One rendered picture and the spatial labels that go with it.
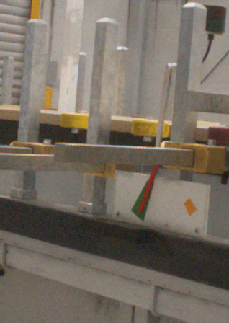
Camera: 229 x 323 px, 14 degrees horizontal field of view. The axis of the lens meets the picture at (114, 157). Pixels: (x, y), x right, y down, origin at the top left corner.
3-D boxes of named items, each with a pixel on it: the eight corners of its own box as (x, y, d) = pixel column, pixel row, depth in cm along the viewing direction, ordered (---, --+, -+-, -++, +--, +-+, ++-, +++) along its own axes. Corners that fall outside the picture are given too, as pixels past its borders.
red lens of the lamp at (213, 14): (211, 16, 174) (212, 5, 174) (188, 17, 179) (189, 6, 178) (232, 20, 178) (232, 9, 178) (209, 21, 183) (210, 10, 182)
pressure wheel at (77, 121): (91, 161, 214) (94, 112, 214) (56, 159, 215) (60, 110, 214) (91, 160, 222) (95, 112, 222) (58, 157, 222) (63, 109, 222)
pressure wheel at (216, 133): (225, 186, 174) (230, 125, 173) (194, 181, 180) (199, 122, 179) (253, 186, 179) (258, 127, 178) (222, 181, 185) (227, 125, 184)
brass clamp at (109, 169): (111, 179, 187) (114, 153, 186) (70, 171, 197) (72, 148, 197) (134, 179, 191) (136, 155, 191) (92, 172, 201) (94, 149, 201)
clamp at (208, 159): (206, 173, 168) (208, 145, 168) (155, 166, 178) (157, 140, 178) (226, 174, 172) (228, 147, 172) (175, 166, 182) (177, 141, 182)
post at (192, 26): (173, 254, 175) (194, 1, 173) (160, 251, 178) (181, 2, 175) (186, 253, 177) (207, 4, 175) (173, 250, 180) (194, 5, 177)
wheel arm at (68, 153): (64, 167, 150) (66, 141, 150) (52, 165, 153) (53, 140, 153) (238, 171, 179) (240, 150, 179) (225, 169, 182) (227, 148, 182)
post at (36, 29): (19, 226, 212) (35, 18, 210) (11, 223, 215) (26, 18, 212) (32, 226, 215) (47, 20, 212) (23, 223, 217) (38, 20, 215)
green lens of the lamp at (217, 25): (209, 29, 174) (211, 18, 174) (187, 29, 179) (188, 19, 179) (230, 33, 178) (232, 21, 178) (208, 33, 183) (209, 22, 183)
